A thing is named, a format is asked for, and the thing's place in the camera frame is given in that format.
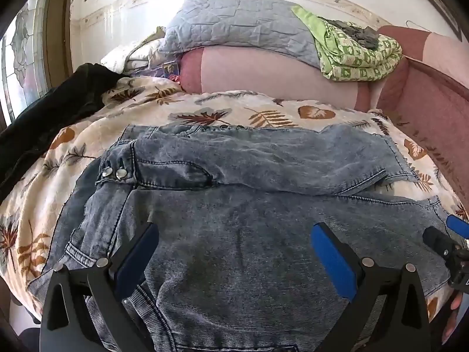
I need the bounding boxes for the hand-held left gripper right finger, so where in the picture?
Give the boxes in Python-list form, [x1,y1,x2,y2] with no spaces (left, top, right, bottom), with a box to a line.
[310,222,430,352]

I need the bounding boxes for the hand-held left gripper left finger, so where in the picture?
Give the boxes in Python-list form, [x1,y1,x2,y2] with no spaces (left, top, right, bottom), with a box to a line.
[40,222,161,352]

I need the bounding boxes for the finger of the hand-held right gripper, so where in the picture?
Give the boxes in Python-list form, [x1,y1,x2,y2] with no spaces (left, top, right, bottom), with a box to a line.
[422,226,458,262]
[446,214,469,242]

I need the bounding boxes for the blue denim pants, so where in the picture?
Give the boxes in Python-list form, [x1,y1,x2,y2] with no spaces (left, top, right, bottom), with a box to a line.
[27,124,455,352]

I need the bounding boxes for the person's right hand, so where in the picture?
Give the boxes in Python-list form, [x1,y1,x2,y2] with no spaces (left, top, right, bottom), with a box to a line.
[441,290,467,345]

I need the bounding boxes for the black garment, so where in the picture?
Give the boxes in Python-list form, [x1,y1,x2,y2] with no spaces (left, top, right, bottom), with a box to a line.
[0,63,125,199]

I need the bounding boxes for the leaf print fleece blanket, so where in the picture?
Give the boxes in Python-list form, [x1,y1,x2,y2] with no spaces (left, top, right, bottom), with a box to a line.
[0,79,469,323]

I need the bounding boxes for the small colourful packet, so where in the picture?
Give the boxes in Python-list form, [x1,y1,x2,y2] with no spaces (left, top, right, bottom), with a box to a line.
[161,62,182,81]

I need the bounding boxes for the green patterned cloth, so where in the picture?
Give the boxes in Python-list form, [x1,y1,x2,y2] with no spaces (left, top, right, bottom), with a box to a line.
[291,5,404,81]

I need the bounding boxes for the white crumpled cloth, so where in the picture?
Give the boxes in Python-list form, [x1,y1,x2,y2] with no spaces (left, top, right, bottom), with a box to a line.
[101,26,173,77]

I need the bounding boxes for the dark grey cloth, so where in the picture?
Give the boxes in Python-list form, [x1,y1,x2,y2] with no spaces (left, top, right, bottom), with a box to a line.
[322,18,380,49]

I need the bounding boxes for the stained glass window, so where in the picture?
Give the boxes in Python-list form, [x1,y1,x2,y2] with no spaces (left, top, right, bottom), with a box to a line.
[0,0,50,125]

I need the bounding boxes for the grey quilted pillow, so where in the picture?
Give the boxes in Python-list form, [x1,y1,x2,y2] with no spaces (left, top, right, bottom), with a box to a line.
[158,0,325,68]

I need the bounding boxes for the wooden window frame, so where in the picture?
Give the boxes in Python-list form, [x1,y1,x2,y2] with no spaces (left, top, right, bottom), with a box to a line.
[46,0,78,89]

